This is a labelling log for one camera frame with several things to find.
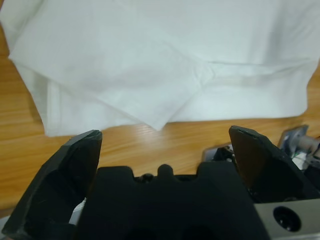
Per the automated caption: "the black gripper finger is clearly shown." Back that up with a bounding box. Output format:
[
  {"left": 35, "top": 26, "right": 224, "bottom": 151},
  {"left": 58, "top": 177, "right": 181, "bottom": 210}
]
[
  {"left": 228, "top": 125, "right": 320, "bottom": 204},
  {"left": 4, "top": 129, "right": 104, "bottom": 238}
]

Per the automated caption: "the white t-shirt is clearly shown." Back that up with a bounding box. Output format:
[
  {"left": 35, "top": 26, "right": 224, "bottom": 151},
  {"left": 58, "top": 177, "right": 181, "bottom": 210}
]
[{"left": 0, "top": 0, "right": 320, "bottom": 138}]

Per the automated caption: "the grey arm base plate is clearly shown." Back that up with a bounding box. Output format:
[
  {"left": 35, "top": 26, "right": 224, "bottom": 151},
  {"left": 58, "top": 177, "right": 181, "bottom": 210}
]
[{"left": 201, "top": 144, "right": 235, "bottom": 163}]

